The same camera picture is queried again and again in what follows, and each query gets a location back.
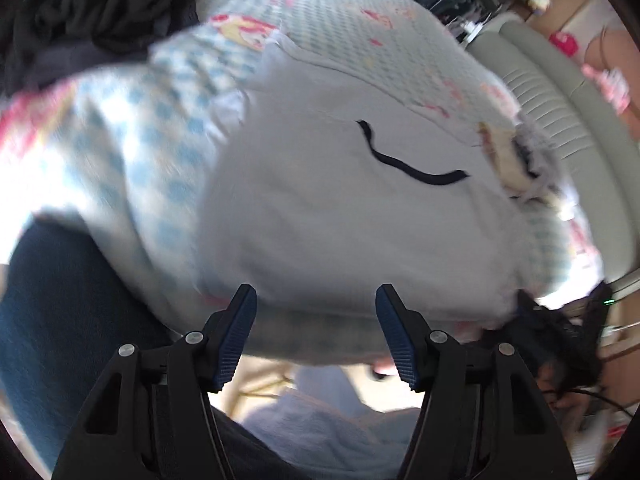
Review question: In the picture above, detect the Hello Kitty checkered blanket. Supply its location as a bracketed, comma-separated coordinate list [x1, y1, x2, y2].
[1, 0, 603, 364]

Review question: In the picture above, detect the operator leg in jeans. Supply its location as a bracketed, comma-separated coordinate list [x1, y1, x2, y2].
[1, 220, 171, 468]

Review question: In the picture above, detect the white shirt navy trim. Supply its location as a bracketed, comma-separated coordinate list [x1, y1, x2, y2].
[195, 42, 527, 323]

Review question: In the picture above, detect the operator right hand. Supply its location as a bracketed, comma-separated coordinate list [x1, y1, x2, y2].
[537, 364, 589, 413]

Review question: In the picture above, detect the pink toy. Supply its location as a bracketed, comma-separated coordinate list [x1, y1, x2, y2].
[549, 30, 579, 58]

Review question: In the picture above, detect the black clothes pile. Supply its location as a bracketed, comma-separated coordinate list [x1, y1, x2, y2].
[1, 0, 198, 96]

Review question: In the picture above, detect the light blue towel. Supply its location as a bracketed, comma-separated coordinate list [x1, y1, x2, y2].
[242, 366, 420, 479]

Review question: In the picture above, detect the padded green headboard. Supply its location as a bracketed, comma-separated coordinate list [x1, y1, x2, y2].
[466, 21, 639, 297]

